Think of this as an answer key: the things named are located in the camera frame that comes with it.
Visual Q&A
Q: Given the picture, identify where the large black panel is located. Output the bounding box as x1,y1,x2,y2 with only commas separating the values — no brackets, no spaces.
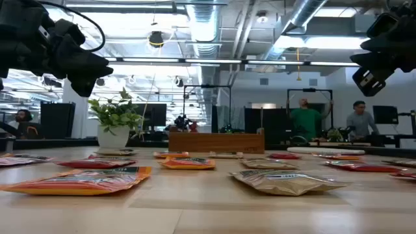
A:
40,101,76,140

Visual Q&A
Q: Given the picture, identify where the black left camera cable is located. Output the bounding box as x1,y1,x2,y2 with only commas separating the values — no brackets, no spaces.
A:
35,0,107,53

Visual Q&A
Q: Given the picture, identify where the long ceiling light strip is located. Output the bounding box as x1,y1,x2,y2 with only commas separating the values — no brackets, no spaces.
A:
105,57,360,68

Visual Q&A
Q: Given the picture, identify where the red strawberry tea bag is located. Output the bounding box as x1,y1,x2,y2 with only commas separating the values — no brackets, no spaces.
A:
268,153,302,161
389,171,416,180
323,160,404,173

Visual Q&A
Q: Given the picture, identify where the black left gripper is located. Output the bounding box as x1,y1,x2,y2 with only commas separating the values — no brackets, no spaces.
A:
0,35,114,79

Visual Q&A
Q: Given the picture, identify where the silver round ventilation duct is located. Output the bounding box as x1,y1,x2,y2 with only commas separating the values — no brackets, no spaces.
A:
259,0,329,61
185,0,225,59

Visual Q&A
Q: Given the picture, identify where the green plant in white pot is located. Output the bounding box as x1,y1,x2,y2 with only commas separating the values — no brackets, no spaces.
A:
87,86,144,150

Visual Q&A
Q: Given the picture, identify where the small green background plant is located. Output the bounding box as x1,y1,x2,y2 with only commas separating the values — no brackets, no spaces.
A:
326,128,344,143

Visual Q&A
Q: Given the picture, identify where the wooden compartment tea box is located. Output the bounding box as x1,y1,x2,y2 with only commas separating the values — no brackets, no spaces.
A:
168,127,266,154

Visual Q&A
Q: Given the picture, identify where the person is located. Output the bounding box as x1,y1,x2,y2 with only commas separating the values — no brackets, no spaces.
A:
0,109,43,140
346,100,380,140
285,98,334,142

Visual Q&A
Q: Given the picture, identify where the small black background robot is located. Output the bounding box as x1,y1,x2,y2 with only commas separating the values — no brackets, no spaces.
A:
174,114,192,133

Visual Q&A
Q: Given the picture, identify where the black metal gantry frame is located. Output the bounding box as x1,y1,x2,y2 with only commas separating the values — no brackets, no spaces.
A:
183,84,232,133
287,88,333,131

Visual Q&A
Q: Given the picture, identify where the black ceiling device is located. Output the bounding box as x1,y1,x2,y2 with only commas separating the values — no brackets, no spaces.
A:
148,31,165,49

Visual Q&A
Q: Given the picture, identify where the dark partition screen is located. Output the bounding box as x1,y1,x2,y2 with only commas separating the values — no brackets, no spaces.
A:
243,107,303,144

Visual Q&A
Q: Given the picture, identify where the black aluminium rig frame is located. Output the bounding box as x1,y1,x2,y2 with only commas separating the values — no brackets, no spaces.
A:
0,138,416,159

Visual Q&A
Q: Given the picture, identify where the black computer monitor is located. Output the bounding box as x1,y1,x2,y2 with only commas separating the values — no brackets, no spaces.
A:
135,103,168,133
372,105,399,125

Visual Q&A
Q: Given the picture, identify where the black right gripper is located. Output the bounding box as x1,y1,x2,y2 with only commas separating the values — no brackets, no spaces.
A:
350,31,416,73

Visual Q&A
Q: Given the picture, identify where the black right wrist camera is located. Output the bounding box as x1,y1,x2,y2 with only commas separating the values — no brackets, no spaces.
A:
352,66,388,98

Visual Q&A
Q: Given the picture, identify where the black office chair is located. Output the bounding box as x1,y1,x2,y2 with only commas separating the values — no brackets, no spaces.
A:
18,122,45,140

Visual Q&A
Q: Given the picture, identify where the yellow hanging cord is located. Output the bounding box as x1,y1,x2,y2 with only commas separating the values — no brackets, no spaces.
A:
295,47,302,81

